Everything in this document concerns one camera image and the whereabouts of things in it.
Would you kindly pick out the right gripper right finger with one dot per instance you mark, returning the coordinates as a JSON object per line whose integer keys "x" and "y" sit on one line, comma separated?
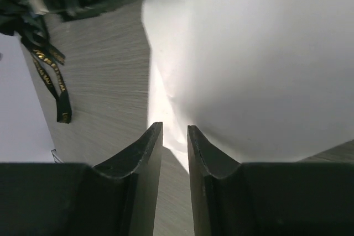
{"x": 267, "y": 198}

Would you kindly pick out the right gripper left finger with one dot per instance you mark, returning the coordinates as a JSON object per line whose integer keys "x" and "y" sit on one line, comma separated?
{"x": 115, "y": 197}

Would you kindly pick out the white wrapping paper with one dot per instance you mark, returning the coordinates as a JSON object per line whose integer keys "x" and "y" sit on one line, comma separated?
{"x": 264, "y": 80}

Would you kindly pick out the black ribbon gold letters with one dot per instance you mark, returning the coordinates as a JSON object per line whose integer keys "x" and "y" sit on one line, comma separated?
{"x": 16, "y": 18}

